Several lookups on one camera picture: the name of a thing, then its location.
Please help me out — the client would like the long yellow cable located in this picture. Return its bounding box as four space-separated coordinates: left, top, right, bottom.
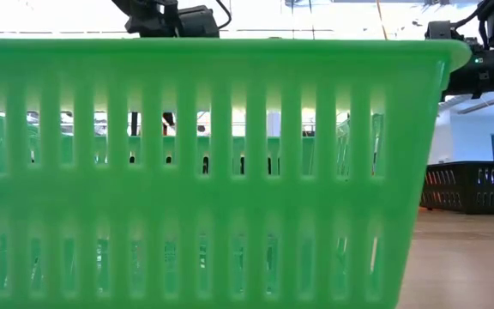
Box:
374 0 389 41

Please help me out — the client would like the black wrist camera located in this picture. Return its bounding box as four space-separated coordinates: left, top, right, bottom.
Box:
425 19 455 41
177 4 221 39

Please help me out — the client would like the grey ceiling beam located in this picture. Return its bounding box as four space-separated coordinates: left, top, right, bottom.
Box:
456 89 494 116

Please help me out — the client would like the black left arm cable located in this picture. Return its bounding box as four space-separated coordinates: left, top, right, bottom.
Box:
214 0 233 30

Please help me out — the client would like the green plastic slotted basket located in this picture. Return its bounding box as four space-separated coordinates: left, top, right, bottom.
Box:
0 37 473 309

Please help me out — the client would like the black plastic slotted basket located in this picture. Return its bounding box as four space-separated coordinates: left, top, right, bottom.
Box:
419 161 494 215

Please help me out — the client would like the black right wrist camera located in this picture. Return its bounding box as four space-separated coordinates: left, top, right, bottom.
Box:
425 19 455 41

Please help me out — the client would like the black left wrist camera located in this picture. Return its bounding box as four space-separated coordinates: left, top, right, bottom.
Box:
177 4 221 39

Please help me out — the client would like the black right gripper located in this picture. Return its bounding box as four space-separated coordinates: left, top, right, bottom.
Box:
443 48 494 100

